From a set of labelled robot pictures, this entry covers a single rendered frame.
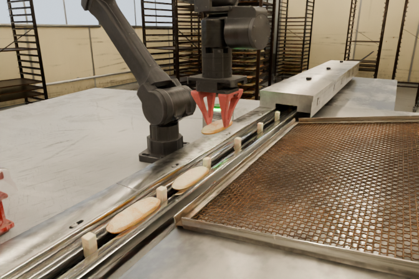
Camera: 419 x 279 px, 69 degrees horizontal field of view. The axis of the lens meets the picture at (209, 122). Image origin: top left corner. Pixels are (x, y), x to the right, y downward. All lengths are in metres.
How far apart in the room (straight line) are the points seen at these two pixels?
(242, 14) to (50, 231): 0.43
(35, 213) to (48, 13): 5.04
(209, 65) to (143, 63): 0.21
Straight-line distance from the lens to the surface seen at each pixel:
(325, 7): 7.68
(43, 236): 0.47
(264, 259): 0.32
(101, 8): 0.85
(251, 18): 0.52
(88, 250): 0.44
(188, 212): 0.41
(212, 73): 0.57
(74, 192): 0.65
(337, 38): 7.61
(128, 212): 0.48
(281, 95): 1.03
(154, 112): 0.68
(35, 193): 0.68
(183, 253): 0.35
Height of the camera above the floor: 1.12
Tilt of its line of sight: 17 degrees down
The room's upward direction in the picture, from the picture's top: straight up
